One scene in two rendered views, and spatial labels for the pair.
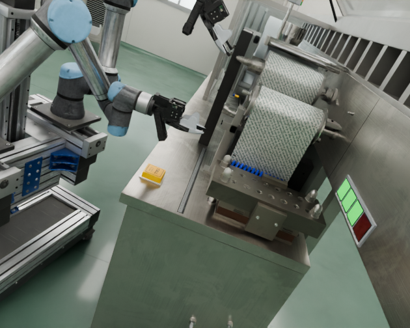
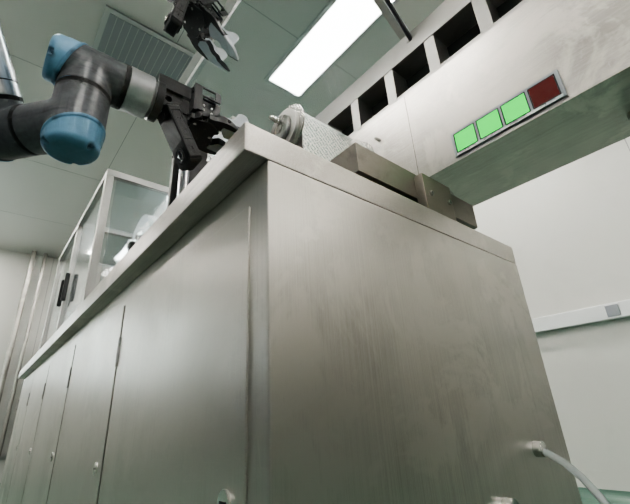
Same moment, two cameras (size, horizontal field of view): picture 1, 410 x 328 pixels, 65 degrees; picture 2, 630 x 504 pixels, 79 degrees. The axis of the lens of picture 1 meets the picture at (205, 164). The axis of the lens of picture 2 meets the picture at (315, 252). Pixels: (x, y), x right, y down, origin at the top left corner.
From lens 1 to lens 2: 1.14 m
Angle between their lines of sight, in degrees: 63
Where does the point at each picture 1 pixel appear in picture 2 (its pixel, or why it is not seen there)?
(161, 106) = (177, 98)
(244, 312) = (528, 396)
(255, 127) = (315, 147)
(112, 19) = not seen: outside the picture
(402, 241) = (603, 26)
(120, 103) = (90, 66)
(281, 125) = (338, 145)
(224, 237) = (434, 217)
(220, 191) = (372, 161)
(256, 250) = (469, 234)
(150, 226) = (331, 216)
